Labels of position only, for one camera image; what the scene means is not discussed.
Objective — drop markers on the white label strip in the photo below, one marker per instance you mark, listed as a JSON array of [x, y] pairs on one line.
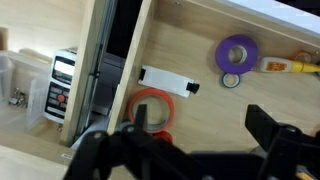
[[167, 81]]

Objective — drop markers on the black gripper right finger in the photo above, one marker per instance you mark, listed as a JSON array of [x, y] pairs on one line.
[[261, 126]]

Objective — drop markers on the small red tape roll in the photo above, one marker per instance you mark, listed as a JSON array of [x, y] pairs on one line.
[[164, 135]]

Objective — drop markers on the clear plastic box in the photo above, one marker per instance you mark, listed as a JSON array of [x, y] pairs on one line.
[[23, 88]]

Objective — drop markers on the purple tape roll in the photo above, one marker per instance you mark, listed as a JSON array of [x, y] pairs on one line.
[[236, 54]]

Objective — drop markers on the thin orange tape roll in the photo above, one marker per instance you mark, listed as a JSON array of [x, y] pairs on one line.
[[160, 109]]

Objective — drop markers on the white handheld meter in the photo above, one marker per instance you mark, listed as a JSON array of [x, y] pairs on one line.
[[60, 78]]

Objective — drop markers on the white yellow glue pen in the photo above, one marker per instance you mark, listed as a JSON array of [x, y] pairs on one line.
[[280, 65]]

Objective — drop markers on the left wooden drawer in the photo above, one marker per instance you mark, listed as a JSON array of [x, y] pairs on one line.
[[181, 36]]

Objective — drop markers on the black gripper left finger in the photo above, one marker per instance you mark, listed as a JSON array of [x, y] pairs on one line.
[[135, 131]]

